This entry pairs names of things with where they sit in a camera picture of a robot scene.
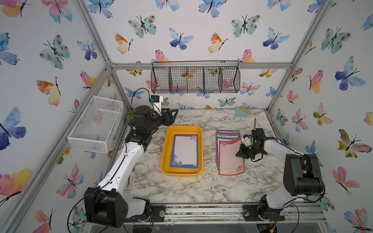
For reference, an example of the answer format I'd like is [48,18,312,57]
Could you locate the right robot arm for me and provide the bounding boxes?
[236,128,325,221]

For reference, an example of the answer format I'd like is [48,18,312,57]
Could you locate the blue stationery paper bottom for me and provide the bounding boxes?
[170,135,199,169]

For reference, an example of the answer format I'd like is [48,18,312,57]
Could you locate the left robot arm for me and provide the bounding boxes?
[84,105,178,228]

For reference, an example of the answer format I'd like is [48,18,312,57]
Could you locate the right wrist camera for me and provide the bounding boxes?
[241,134,252,147]

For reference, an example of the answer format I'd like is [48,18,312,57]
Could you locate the white mesh wall basket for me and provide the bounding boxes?
[68,96,123,153]

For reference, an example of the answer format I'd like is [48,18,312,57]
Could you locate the black wire wall basket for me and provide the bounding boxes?
[149,61,241,94]

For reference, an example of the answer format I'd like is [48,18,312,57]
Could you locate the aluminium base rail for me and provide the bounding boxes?
[78,202,327,233]

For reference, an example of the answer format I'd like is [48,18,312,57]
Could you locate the blue floral stationery paper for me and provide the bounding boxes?
[216,130,240,134]

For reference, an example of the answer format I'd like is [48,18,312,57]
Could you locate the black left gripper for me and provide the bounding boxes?
[146,107,177,135]

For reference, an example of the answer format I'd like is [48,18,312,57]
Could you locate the potted artificial flowers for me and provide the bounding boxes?
[126,109,135,124]

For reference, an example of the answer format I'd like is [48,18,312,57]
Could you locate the red stationery paper bottom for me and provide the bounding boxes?
[218,138,245,176]

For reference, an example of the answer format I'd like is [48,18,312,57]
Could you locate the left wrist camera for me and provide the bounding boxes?
[150,95,163,115]

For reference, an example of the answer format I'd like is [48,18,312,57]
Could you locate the yellow plastic storage box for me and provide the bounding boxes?
[161,126,204,177]

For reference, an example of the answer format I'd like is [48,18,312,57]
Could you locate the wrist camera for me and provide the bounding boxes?
[150,95,163,115]
[241,134,252,147]

